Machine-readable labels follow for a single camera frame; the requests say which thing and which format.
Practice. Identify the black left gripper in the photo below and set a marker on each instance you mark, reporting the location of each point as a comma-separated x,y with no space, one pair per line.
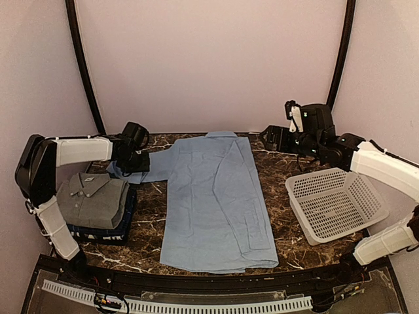
145,167

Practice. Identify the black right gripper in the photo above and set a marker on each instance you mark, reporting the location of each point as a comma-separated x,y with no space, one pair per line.
273,130

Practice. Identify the light blue long sleeve shirt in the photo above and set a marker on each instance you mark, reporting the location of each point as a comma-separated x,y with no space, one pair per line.
216,220

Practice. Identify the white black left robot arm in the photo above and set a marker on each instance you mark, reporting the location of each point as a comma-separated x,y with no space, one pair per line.
35,175

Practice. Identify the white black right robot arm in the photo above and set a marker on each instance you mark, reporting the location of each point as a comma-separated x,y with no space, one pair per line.
388,173

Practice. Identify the folded navy plaid shirt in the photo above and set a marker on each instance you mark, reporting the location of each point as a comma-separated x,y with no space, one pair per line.
124,224

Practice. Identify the folded grey button shirt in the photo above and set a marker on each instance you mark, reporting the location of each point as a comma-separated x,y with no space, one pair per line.
93,200

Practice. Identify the folded black printed shirt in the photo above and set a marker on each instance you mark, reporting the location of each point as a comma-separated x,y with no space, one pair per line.
118,240

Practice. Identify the white plastic mesh basket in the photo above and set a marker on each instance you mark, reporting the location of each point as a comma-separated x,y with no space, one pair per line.
332,203

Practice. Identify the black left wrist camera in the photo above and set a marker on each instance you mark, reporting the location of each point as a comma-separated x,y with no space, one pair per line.
134,132

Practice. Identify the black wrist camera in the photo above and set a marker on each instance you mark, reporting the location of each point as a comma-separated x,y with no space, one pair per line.
308,118
134,132

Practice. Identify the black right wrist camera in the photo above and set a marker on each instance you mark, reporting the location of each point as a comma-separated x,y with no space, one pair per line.
308,118

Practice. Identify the black front rail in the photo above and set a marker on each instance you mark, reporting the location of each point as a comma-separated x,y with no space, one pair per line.
119,277

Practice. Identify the white slotted cable duct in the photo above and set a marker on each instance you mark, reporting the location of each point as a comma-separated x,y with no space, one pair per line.
155,302

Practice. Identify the black right frame post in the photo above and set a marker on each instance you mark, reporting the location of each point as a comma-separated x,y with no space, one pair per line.
342,52

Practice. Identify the black frame post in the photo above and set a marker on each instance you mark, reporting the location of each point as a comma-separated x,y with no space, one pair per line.
342,52
82,65

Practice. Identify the black left frame post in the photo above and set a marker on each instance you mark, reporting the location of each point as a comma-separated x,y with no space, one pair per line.
82,65

